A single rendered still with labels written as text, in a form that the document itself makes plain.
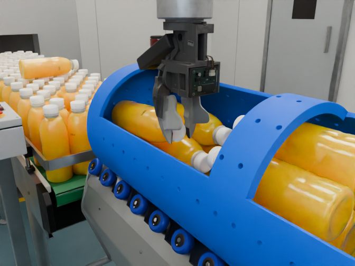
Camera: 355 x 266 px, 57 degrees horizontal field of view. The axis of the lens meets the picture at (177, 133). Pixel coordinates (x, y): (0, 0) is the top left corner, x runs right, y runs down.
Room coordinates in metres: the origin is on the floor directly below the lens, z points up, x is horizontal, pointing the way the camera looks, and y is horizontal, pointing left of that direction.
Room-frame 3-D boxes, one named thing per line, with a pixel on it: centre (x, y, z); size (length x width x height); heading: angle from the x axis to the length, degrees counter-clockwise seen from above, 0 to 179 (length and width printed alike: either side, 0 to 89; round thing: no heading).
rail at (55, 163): (0.90, 0.18, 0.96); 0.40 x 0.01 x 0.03; 127
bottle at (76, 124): (0.88, 0.28, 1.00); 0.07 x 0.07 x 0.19
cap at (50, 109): (0.83, 0.34, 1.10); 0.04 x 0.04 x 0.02
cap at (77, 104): (0.88, 0.28, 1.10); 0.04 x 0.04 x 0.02
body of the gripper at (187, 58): (0.55, -0.02, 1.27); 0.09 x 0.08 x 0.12; 37
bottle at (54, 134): (0.83, 0.34, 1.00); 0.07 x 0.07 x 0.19
